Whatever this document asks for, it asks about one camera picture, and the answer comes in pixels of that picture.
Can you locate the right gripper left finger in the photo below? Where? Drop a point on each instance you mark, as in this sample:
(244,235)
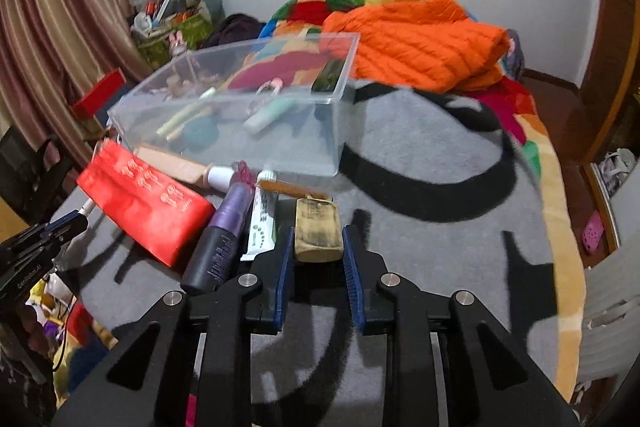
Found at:
(184,342)

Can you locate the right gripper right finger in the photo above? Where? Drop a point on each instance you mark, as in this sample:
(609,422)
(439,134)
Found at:
(448,359)

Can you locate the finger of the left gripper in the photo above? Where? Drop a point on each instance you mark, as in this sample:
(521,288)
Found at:
(37,238)

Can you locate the purple black spray bottle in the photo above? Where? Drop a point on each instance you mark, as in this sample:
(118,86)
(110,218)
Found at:
(213,255)

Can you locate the white toothpaste tube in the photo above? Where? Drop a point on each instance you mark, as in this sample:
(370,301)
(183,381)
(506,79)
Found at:
(262,227)

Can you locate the white pen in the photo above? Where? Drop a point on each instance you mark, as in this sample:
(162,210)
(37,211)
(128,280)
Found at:
(75,226)

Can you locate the red foil pouch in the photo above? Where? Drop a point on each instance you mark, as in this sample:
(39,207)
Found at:
(163,216)

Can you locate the beige cream tube white cap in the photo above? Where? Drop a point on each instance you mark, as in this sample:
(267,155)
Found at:
(185,170)

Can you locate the light green slim tube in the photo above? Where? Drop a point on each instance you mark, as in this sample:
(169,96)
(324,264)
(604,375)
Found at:
(185,113)

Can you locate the mint green tube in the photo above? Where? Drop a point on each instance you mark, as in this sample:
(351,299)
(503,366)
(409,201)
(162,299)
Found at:
(267,115)

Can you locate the green spray bottle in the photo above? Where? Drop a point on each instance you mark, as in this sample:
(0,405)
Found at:
(327,79)

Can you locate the red flat box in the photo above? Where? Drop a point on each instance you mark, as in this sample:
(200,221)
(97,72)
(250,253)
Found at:
(98,96)

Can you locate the grey black blanket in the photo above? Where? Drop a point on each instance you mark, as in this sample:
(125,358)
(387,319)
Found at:
(319,370)

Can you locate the pink croc shoe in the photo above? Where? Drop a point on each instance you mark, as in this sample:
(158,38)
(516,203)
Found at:
(593,232)

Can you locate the clear plastic storage bin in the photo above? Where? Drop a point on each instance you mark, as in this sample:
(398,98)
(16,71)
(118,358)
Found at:
(247,75)

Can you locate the striped brown curtain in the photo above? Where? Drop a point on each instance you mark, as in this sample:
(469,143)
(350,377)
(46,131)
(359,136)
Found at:
(53,52)

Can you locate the pink rabbit toy figure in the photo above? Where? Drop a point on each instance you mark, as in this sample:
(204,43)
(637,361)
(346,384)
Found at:
(177,44)

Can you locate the green bag of clutter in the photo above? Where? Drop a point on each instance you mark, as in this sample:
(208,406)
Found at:
(160,18)

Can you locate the white sneakers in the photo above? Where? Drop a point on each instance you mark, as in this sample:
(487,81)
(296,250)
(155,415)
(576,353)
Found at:
(615,168)

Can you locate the dark purple clothes pile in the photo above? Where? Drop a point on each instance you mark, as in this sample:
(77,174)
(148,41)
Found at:
(234,28)

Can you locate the orange puffer jacket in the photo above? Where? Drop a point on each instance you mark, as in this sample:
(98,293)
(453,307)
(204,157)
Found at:
(430,45)

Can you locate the colourful patchwork quilt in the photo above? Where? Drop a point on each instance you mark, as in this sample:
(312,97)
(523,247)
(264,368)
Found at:
(399,109)

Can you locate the wooden door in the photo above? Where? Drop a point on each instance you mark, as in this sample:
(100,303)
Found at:
(607,92)

